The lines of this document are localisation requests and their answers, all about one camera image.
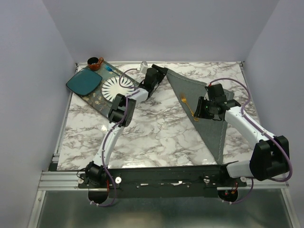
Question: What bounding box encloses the gold metal spoon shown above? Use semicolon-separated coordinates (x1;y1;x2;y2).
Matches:
180;93;199;122

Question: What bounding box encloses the grey cloth napkin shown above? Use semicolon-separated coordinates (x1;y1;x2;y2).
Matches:
166;70;235;165

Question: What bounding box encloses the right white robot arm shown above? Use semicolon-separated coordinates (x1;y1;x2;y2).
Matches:
194;84;293;186

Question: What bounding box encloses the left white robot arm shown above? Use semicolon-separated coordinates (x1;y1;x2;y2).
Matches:
85;64;168;188

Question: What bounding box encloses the white striped round plate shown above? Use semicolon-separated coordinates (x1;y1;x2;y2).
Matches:
101;76;135;103

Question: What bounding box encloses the orange ceramic mug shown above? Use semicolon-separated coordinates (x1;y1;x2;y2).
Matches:
87;57;104;71

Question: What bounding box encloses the floral rectangular serving tray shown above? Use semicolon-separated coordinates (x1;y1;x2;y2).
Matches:
73;62;139;117

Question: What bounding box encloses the teal square plate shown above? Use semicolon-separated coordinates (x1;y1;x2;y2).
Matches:
66;68;103;96

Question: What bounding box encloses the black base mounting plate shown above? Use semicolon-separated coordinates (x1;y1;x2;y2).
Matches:
78;164;247;198

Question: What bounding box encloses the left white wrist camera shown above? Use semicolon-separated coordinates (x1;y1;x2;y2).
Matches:
140;61;149;74

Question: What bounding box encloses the aluminium frame rail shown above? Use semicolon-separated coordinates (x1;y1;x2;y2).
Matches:
38;171;78;191

